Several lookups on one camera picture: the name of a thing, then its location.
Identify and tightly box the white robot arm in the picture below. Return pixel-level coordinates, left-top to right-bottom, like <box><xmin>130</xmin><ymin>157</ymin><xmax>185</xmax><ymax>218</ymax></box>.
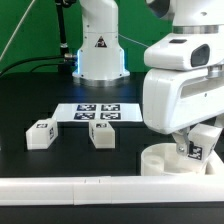
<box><xmin>73</xmin><ymin>0</ymin><xmax>224</xmax><ymax>155</ymax></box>

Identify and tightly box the black vertical pole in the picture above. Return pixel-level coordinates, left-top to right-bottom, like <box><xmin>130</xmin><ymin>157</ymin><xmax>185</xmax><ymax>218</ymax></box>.
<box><xmin>54</xmin><ymin>0</ymin><xmax>71</xmax><ymax>75</ymax></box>

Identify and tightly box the white round stool seat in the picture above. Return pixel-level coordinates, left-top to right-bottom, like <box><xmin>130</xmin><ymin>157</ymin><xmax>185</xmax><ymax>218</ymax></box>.
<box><xmin>141</xmin><ymin>143</ymin><xmax>207</xmax><ymax>176</ymax></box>

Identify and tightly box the thin grey rod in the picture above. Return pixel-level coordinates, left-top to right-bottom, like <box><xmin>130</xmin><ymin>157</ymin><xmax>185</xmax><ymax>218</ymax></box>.
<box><xmin>0</xmin><ymin>0</ymin><xmax>36</xmax><ymax>62</ymax></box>

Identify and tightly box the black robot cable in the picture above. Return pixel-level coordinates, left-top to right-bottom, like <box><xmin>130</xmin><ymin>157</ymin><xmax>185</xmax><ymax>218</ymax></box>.
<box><xmin>0</xmin><ymin>52</ymin><xmax>78</xmax><ymax>77</ymax></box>

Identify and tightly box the white marker sheet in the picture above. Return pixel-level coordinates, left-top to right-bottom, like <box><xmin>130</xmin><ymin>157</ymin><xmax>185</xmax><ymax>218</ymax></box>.
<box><xmin>53</xmin><ymin>103</ymin><xmax>143</xmax><ymax>122</ymax></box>

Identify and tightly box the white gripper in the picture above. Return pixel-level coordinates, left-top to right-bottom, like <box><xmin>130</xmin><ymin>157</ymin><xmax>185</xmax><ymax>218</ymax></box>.
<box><xmin>143</xmin><ymin>69</ymin><xmax>224</xmax><ymax>156</ymax></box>

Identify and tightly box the white L-shaped fence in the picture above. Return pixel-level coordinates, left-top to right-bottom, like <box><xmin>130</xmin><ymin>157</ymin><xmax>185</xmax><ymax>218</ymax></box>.
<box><xmin>0</xmin><ymin>154</ymin><xmax>224</xmax><ymax>206</ymax></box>

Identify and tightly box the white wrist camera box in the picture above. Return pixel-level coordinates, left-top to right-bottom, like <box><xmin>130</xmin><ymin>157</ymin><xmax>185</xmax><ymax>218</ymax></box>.
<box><xmin>144</xmin><ymin>33</ymin><xmax>224</xmax><ymax>71</ymax></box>

